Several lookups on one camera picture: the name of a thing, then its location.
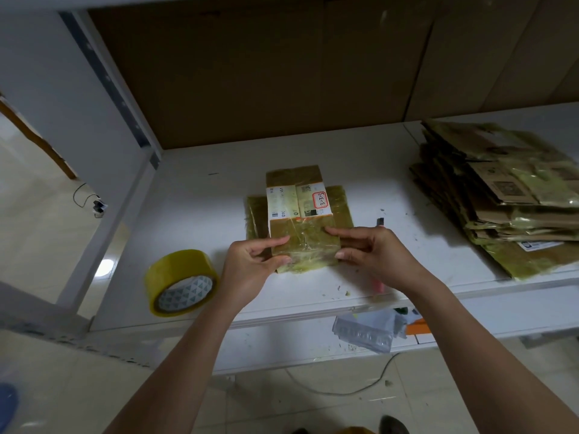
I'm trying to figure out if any person's left hand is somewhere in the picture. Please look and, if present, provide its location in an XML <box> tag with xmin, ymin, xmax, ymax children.
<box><xmin>216</xmin><ymin>234</ymin><xmax>293</xmax><ymax>313</ymax></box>

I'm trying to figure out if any person's right hand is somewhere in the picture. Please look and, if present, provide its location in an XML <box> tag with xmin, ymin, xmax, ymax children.
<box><xmin>323</xmin><ymin>224</ymin><xmax>432</xmax><ymax>300</ymax></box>

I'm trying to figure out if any pink utility knife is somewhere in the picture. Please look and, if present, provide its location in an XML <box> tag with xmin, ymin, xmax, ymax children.
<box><xmin>368</xmin><ymin>215</ymin><xmax>391</xmax><ymax>298</ymax></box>

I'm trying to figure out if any yellow tape roll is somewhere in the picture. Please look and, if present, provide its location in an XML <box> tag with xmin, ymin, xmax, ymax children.
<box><xmin>144</xmin><ymin>247</ymin><xmax>220</xmax><ymax>318</ymax></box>

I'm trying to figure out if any labelled taped cardboard box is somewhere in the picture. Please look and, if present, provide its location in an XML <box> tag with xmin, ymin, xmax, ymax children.
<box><xmin>243</xmin><ymin>163</ymin><xmax>356</xmax><ymax>275</ymax></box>

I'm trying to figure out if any white metal shelf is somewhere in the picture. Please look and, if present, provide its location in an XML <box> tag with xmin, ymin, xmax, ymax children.
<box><xmin>0</xmin><ymin>0</ymin><xmax>579</xmax><ymax>376</ymax></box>

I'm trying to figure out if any stack of cardboard boxes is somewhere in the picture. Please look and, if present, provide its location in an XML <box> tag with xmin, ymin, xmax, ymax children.
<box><xmin>408</xmin><ymin>118</ymin><xmax>579</xmax><ymax>283</ymax></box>

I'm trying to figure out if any person's left forearm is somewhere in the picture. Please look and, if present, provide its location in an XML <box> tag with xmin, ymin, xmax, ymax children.
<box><xmin>104</xmin><ymin>294</ymin><xmax>242</xmax><ymax>434</ymax></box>

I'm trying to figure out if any person's right forearm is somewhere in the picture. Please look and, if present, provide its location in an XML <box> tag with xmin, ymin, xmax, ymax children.
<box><xmin>402</xmin><ymin>269</ymin><xmax>579</xmax><ymax>434</ymax></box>

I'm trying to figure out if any person's right leg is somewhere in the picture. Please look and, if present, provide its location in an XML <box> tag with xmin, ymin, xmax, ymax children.
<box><xmin>379</xmin><ymin>414</ymin><xmax>411</xmax><ymax>434</ymax></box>

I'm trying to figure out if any orange plastic object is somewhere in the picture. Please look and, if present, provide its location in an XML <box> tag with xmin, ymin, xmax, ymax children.
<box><xmin>403</xmin><ymin>315</ymin><xmax>436</xmax><ymax>339</ymax></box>

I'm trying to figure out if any wooden chair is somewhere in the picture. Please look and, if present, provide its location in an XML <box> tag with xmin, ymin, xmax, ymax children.
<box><xmin>0</xmin><ymin>98</ymin><xmax>79</xmax><ymax>183</ymax></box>

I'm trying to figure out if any blue round object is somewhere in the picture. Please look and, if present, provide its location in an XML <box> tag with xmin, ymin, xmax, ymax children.
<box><xmin>0</xmin><ymin>381</ymin><xmax>20</xmax><ymax>434</ymax></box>

